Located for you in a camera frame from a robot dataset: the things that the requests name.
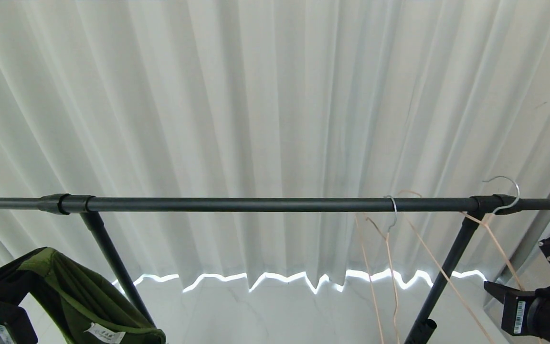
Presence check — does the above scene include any white curtain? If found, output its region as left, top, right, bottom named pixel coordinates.
left=0, top=0, right=550, bottom=294

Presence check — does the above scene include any green printed shirt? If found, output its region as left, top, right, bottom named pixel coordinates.
left=0, top=247, right=167, bottom=344

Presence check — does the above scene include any black clothes rack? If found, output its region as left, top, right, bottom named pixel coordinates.
left=0, top=193, right=550, bottom=344

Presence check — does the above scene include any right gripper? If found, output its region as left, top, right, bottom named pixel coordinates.
left=483, top=281, right=550, bottom=344

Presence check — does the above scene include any pink clothes hanger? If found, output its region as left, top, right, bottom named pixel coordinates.
left=396, top=176, right=528, bottom=344
left=354, top=195, right=401, bottom=344

